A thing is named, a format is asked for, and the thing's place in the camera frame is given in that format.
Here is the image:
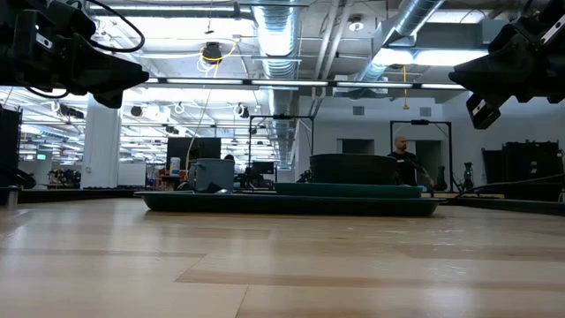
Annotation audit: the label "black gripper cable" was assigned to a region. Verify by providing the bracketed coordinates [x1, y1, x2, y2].
[65, 0, 147, 54]

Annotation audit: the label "black monitor screen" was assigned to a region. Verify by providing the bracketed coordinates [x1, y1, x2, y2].
[166, 137, 222, 171]

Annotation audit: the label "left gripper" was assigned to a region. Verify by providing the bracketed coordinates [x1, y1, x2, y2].
[0, 0, 150, 96]

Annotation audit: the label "black metal rig frame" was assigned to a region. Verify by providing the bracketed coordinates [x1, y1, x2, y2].
[388, 118, 453, 193]
[248, 114, 315, 186]

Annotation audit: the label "dark green tray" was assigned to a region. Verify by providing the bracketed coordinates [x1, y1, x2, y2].
[133, 189, 446, 218]

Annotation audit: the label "black partition panel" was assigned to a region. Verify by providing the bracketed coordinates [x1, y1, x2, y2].
[0, 107, 23, 189]

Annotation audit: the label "white pillar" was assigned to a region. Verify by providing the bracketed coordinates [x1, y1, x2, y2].
[80, 97, 122, 190]

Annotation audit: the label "yellow hanging cord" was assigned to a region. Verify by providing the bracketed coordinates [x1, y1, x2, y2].
[401, 64, 411, 110]

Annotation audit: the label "black equipment cases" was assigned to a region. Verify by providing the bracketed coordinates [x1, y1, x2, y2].
[480, 140, 565, 202]

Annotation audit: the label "black aluminium table frame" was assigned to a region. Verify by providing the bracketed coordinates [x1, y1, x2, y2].
[0, 185, 565, 217]

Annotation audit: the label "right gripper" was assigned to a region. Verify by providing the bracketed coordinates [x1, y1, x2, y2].
[448, 0, 565, 106]

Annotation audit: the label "white board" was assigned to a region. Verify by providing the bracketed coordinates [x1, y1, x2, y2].
[117, 162, 147, 187]

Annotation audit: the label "green plate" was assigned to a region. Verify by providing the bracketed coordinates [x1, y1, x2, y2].
[273, 181, 425, 199]

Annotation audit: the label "grey mug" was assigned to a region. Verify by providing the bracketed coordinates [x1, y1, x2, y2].
[188, 157, 237, 194]

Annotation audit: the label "yellow ceiling cable reel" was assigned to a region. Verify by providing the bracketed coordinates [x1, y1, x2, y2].
[196, 40, 239, 74]

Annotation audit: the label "black bowl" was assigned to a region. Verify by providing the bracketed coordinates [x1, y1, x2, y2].
[308, 152, 398, 186]

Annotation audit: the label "ceiling light panel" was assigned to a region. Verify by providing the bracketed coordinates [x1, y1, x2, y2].
[373, 46, 489, 68]

